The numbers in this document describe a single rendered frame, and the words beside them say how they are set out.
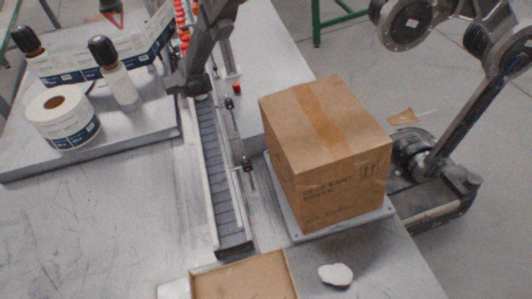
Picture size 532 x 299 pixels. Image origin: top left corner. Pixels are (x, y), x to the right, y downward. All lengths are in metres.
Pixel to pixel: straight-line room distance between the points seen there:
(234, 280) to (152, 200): 0.41
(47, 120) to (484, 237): 1.96
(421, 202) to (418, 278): 0.89
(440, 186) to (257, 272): 1.18
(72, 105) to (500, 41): 1.50
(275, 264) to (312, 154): 0.33
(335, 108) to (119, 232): 0.75
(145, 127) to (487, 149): 1.92
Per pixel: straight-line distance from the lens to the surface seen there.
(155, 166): 1.37
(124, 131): 1.48
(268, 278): 1.03
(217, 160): 1.23
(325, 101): 1.00
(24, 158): 1.62
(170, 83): 1.24
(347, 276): 0.99
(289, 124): 0.94
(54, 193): 1.49
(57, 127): 1.47
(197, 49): 0.99
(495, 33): 1.57
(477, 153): 2.51
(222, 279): 1.05
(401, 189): 1.91
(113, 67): 1.47
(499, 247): 2.16
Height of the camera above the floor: 1.76
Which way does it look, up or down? 46 degrees down
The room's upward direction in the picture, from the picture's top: 12 degrees counter-clockwise
